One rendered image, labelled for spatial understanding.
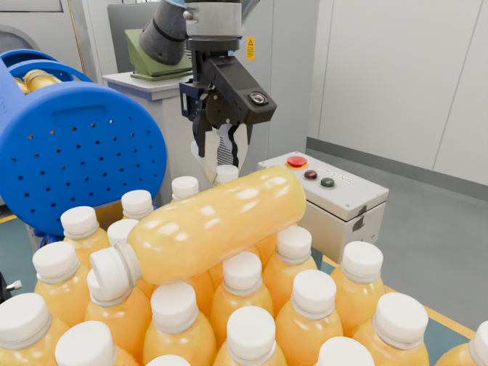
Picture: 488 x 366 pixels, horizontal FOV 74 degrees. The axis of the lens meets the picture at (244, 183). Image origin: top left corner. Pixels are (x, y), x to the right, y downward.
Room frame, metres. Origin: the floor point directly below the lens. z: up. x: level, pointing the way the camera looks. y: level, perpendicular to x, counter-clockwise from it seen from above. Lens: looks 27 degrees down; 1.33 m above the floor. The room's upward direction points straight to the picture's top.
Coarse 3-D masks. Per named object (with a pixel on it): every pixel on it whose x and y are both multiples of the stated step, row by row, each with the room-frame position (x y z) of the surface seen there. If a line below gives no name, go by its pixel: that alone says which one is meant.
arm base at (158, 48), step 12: (156, 24) 1.10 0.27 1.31; (144, 36) 1.12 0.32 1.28; (156, 36) 1.10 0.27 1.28; (168, 36) 1.09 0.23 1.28; (144, 48) 1.12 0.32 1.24; (156, 48) 1.10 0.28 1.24; (168, 48) 1.11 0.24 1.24; (180, 48) 1.14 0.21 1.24; (156, 60) 1.12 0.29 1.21; (168, 60) 1.12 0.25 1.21; (180, 60) 1.18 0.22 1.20
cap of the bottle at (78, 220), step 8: (72, 208) 0.35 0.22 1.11; (80, 208) 0.35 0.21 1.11; (88, 208) 0.35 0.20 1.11; (64, 216) 0.33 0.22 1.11; (72, 216) 0.33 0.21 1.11; (80, 216) 0.33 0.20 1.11; (88, 216) 0.33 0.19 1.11; (64, 224) 0.32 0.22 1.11; (72, 224) 0.32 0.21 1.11; (80, 224) 0.32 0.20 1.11; (88, 224) 0.33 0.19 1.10; (72, 232) 0.32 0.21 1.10; (80, 232) 0.32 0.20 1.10
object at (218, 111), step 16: (192, 48) 0.47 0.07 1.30; (208, 48) 0.45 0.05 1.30; (224, 48) 0.46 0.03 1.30; (192, 64) 0.51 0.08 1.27; (192, 80) 0.52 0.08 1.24; (208, 80) 0.47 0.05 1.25; (192, 96) 0.48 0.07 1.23; (208, 96) 0.45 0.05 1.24; (192, 112) 0.49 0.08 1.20; (208, 112) 0.45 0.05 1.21; (224, 112) 0.46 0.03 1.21
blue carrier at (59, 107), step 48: (0, 96) 0.64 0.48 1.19; (48, 96) 0.50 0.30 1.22; (96, 96) 0.54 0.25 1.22; (0, 144) 0.45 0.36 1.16; (48, 144) 0.49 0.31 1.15; (96, 144) 0.53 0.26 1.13; (144, 144) 0.58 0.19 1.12; (0, 192) 0.44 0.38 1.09; (48, 192) 0.47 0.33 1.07; (96, 192) 0.52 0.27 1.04
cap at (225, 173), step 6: (216, 168) 0.47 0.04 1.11; (222, 168) 0.47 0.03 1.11; (228, 168) 0.47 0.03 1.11; (234, 168) 0.47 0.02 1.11; (222, 174) 0.45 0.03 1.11; (228, 174) 0.45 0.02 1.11; (234, 174) 0.46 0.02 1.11; (216, 180) 0.46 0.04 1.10; (222, 180) 0.45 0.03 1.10; (228, 180) 0.45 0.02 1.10
